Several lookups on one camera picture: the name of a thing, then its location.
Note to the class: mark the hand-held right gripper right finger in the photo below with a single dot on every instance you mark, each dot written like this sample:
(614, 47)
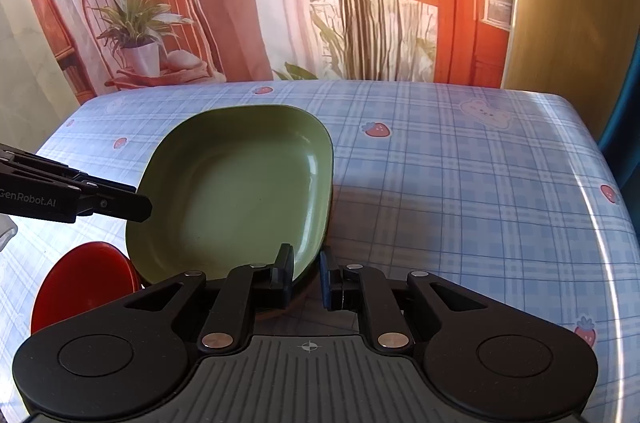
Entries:
(327, 279)

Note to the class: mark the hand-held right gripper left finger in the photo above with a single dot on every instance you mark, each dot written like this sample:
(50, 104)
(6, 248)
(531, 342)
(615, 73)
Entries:
(287, 264)

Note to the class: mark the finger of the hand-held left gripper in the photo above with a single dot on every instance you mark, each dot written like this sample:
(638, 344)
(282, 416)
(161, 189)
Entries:
(120, 204)

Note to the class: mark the green square plate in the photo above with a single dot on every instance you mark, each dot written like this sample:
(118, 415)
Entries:
(235, 198)

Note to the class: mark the red-orange bowl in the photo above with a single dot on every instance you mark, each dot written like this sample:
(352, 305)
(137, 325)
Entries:
(80, 285)

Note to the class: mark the blue checked strawberry tablecloth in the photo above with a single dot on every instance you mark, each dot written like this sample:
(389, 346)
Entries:
(450, 203)

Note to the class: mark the blue curtain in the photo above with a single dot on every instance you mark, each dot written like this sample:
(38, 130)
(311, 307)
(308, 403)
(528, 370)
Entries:
(622, 128)

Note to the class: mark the yellow wooden board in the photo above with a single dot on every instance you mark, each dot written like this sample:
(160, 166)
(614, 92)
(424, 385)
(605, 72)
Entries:
(570, 3)

